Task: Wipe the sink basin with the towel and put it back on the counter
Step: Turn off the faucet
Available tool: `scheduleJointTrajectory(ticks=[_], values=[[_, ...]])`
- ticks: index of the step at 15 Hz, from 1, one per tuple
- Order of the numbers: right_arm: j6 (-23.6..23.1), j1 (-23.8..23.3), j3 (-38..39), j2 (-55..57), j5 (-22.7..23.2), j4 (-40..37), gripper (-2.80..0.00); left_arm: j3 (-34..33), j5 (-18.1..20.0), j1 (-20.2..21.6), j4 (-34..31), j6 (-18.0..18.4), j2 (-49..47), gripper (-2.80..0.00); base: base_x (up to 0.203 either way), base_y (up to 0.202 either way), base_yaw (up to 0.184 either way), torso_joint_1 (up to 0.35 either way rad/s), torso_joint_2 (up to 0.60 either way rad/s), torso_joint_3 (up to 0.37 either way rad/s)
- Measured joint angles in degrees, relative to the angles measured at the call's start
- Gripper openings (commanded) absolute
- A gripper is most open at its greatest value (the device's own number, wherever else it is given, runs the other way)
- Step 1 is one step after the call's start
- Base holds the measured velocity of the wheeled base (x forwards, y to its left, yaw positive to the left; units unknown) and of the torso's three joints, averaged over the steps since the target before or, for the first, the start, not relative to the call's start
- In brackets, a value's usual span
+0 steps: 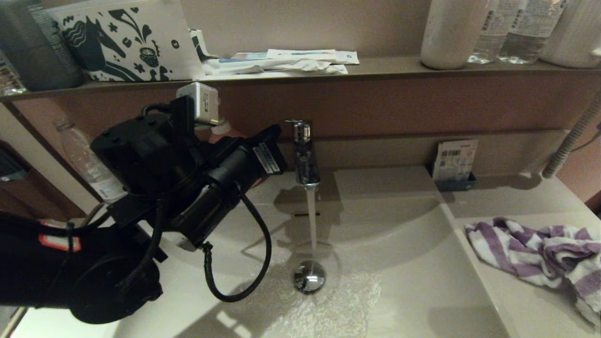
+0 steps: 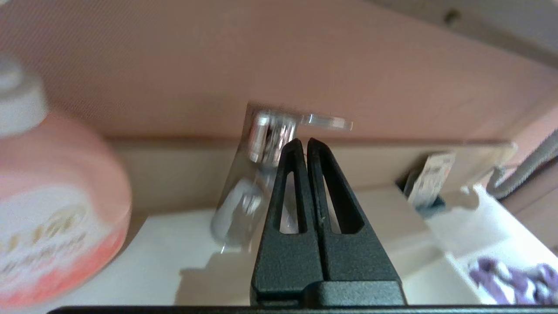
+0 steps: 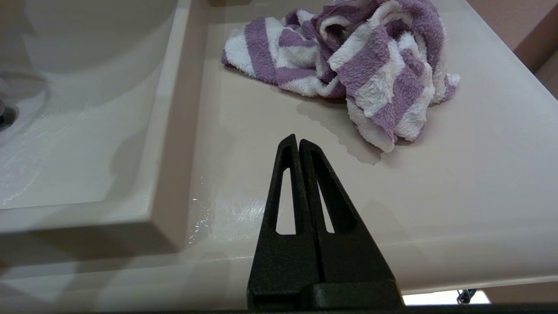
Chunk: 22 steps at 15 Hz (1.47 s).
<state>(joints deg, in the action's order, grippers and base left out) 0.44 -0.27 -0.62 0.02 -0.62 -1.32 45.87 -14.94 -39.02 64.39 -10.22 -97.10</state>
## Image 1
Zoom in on chrome lever faucet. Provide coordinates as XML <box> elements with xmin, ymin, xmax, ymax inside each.
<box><xmin>285</xmin><ymin>119</ymin><xmax>322</xmax><ymax>188</ymax></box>

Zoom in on purple white striped towel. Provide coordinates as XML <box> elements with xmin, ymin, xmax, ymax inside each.
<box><xmin>464</xmin><ymin>216</ymin><xmax>601</xmax><ymax>329</ymax></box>

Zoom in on white ceramic sink basin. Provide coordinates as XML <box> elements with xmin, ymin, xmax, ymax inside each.
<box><xmin>120</xmin><ymin>167</ymin><xmax>510</xmax><ymax>338</ymax></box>

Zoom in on pink soap pump bottle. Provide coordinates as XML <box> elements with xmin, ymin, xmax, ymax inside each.
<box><xmin>209</xmin><ymin>117</ymin><xmax>263</xmax><ymax>188</ymax></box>

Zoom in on chrome drain stopper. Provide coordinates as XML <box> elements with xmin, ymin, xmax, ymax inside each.
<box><xmin>294</xmin><ymin>261</ymin><xmax>326</xmax><ymax>295</ymax></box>

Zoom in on white tubes and packets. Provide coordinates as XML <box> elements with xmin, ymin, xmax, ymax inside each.
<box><xmin>202</xmin><ymin>58</ymin><xmax>349</xmax><ymax>78</ymax></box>

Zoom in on blue white toothbrush packet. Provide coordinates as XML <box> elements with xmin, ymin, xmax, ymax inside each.
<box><xmin>220</xmin><ymin>52</ymin><xmax>282</xmax><ymax>64</ymax></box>

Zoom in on small white green box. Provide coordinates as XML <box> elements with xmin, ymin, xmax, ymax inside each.
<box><xmin>189</xmin><ymin>29</ymin><xmax>220</xmax><ymax>61</ymax></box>

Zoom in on clear plastic water bottle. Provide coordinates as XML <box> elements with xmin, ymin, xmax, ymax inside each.
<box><xmin>468</xmin><ymin>0</ymin><xmax>513</xmax><ymax>65</ymax></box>
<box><xmin>497</xmin><ymin>0</ymin><xmax>566</xmax><ymax>65</ymax></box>
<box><xmin>55</xmin><ymin>121</ymin><xmax>127</xmax><ymax>203</ymax></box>

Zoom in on long white toothbrush packet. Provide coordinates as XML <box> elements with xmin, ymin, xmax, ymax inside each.
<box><xmin>267</xmin><ymin>49</ymin><xmax>360</xmax><ymax>65</ymax></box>

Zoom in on white horse print bag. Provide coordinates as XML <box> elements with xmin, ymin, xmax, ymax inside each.
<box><xmin>47</xmin><ymin>0</ymin><xmax>206</xmax><ymax>82</ymax></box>

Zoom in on dark brown panel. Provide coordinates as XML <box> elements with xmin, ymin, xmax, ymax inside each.
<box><xmin>0</xmin><ymin>181</ymin><xmax>89</xmax><ymax>220</ymax></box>

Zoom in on dark object blue rim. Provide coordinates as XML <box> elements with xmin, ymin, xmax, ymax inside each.
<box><xmin>0</xmin><ymin>141</ymin><xmax>29</xmax><ymax>183</ymax></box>

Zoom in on small blue tray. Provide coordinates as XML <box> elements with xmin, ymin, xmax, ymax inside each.
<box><xmin>426</xmin><ymin>162</ymin><xmax>477</xmax><ymax>192</ymax></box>

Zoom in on small card in blue holder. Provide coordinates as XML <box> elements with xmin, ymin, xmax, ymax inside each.
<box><xmin>433</xmin><ymin>139</ymin><xmax>478</xmax><ymax>183</ymax></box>

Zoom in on dark grey cylinder container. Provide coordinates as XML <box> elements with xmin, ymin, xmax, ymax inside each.
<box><xmin>0</xmin><ymin>0</ymin><xmax>85</xmax><ymax>92</ymax></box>

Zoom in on clear plastic packet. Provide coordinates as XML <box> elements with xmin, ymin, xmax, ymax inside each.
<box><xmin>0</xmin><ymin>47</ymin><xmax>26</xmax><ymax>96</ymax></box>

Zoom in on white ceramic bottle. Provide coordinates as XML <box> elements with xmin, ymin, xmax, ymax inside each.
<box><xmin>421</xmin><ymin>0</ymin><xmax>490</xmax><ymax>70</ymax></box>

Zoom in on white ribbed container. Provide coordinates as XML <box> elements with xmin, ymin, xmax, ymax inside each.
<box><xmin>539</xmin><ymin>0</ymin><xmax>601</xmax><ymax>69</ymax></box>

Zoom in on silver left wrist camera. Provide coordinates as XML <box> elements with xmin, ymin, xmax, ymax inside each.
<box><xmin>176</xmin><ymin>82</ymin><xmax>219</xmax><ymax>126</ymax></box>

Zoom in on black braided cable loop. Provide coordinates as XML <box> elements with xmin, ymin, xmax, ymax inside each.
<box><xmin>202</xmin><ymin>183</ymin><xmax>273</xmax><ymax>303</ymax></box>

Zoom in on tan metal rail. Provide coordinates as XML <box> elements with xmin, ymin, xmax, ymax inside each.
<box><xmin>7</xmin><ymin>203</ymin><xmax>113</xmax><ymax>338</ymax></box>

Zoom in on brown wall shelf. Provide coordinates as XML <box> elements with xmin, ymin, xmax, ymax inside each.
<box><xmin>0</xmin><ymin>55</ymin><xmax>601</xmax><ymax>103</ymax></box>

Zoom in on grey corrugated hose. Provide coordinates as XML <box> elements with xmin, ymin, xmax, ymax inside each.
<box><xmin>541</xmin><ymin>94</ymin><xmax>601</xmax><ymax>179</ymax></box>

